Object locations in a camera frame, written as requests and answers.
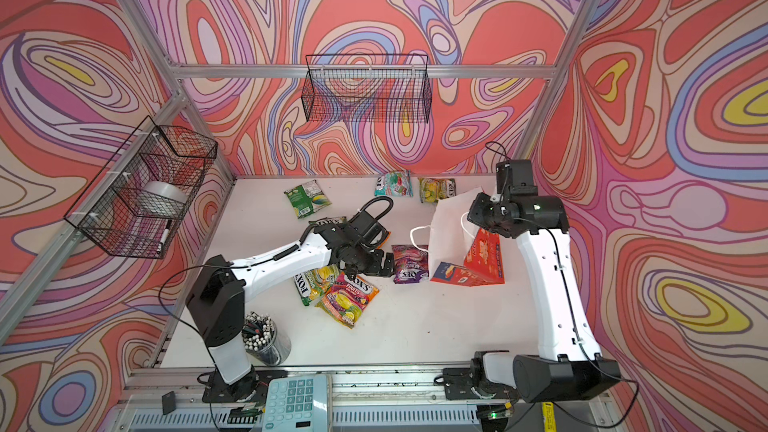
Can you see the purple snack bag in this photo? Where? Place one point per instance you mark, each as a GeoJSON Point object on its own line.
{"type": "Point", "coordinates": [410, 264]}

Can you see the teal mint snack bag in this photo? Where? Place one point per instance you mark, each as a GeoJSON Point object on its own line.
{"type": "Point", "coordinates": [394, 184]}

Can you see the wire basket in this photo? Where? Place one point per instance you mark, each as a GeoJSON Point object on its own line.
{"type": "Point", "coordinates": [167, 153]}
{"type": "Point", "coordinates": [367, 87]}

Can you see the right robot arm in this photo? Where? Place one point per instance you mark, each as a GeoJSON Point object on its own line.
{"type": "Point", "coordinates": [569, 365]}

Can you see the back wire basket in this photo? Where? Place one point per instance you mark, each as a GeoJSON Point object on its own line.
{"type": "Point", "coordinates": [367, 87]}

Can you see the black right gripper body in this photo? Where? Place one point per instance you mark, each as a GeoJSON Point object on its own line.
{"type": "Point", "coordinates": [487, 213]}

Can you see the yellow green mango snack bag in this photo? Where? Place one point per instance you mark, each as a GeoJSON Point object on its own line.
{"type": "Point", "coordinates": [313, 284]}

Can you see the red white paper bag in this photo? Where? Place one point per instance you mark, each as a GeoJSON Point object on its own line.
{"type": "Point", "coordinates": [459, 252]}

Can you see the pen cup with pens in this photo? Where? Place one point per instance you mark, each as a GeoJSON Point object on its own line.
{"type": "Point", "coordinates": [264, 340]}

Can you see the pink yellow snack bag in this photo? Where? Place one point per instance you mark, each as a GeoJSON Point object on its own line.
{"type": "Point", "coordinates": [347, 299]}

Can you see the yellow green lemon snack bag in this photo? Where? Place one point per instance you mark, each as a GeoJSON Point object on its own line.
{"type": "Point", "coordinates": [433, 190]}

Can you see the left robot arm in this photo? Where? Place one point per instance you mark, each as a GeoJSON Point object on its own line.
{"type": "Point", "coordinates": [218, 297]}

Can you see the left wire basket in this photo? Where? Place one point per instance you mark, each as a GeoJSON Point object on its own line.
{"type": "Point", "coordinates": [167, 153]}

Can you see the dark green snack bag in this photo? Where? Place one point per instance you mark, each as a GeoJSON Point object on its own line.
{"type": "Point", "coordinates": [306, 199]}

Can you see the black marker in basket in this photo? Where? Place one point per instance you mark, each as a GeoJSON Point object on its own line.
{"type": "Point", "coordinates": [162, 241]}

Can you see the white tape roll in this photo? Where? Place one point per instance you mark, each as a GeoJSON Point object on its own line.
{"type": "Point", "coordinates": [161, 200]}

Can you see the teal calculator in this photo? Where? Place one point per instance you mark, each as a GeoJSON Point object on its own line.
{"type": "Point", "coordinates": [299, 403]}

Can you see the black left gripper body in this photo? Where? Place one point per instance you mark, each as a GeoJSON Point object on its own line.
{"type": "Point", "coordinates": [371, 263]}

